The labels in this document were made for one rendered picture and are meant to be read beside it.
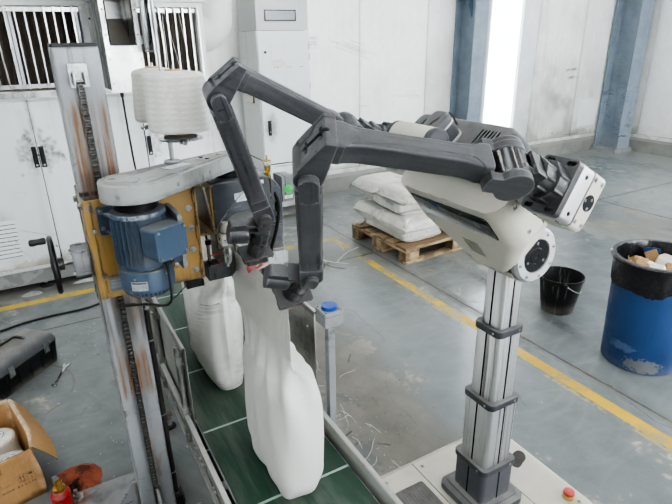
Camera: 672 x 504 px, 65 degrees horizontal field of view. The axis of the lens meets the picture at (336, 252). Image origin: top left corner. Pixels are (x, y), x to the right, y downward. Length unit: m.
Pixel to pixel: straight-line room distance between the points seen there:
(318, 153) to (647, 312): 2.58
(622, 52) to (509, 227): 8.72
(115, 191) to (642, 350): 2.80
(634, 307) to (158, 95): 2.62
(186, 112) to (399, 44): 5.65
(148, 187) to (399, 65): 5.75
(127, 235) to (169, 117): 0.33
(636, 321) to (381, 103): 4.49
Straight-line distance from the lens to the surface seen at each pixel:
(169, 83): 1.47
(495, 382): 1.74
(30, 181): 4.44
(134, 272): 1.57
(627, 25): 9.93
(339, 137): 0.92
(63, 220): 4.51
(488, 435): 1.85
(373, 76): 6.78
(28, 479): 2.68
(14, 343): 3.52
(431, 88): 7.33
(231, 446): 2.10
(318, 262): 1.23
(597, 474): 2.71
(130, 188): 1.46
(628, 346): 3.38
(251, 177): 1.49
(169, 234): 1.47
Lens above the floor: 1.75
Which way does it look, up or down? 22 degrees down
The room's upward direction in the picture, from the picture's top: 1 degrees counter-clockwise
